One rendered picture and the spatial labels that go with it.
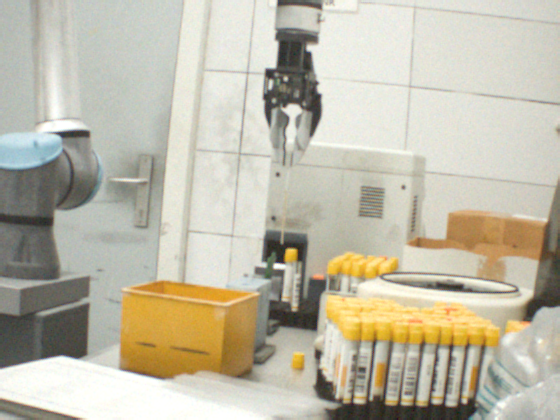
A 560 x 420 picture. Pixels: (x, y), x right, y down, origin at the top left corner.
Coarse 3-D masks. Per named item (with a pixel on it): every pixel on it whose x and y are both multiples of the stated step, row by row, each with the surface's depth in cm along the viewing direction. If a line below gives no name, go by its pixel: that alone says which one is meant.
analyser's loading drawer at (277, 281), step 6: (264, 264) 197; (258, 270) 193; (264, 270) 193; (276, 270) 192; (282, 270) 192; (246, 276) 188; (252, 276) 187; (258, 276) 187; (276, 276) 192; (282, 276) 192; (276, 282) 187; (282, 282) 192; (300, 282) 206; (270, 288) 187; (276, 288) 187; (282, 288) 188; (270, 294) 187; (276, 294) 187; (276, 300) 187
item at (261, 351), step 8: (240, 280) 144; (256, 280) 146; (264, 280) 146; (232, 288) 138; (240, 288) 138; (248, 288) 138; (256, 288) 138; (264, 288) 143; (264, 296) 144; (264, 304) 144; (264, 312) 145; (264, 320) 146; (256, 328) 140; (264, 328) 146; (256, 336) 141; (264, 336) 147; (256, 344) 142; (264, 344) 147; (256, 352) 141; (264, 352) 141; (272, 352) 146; (256, 360) 138
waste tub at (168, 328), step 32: (128, 288) 125; (160, 288) 135; (192, 288) 135; (128, 320) 124; (160, 320) 123; (192, 320) 122; (224, 320) 121; (256, 320) 133; (128, 352) 124; (160, 352) 123; (192, 352) 122; (224, 352) 121
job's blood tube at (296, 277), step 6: (294, 264) 172; (300, 264) 172; (294, 270) 172; (300, 270) 172; (294, 276) 172; (300, 276) 173; (294, 282) 172; (294, 288) 172; (294, 294) 172; (294, 300) 172; (294, 306) 172
